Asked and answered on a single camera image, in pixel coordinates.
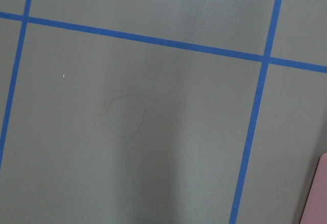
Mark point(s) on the pink plastic bin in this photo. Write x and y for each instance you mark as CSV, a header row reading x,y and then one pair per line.
x,y
315,208

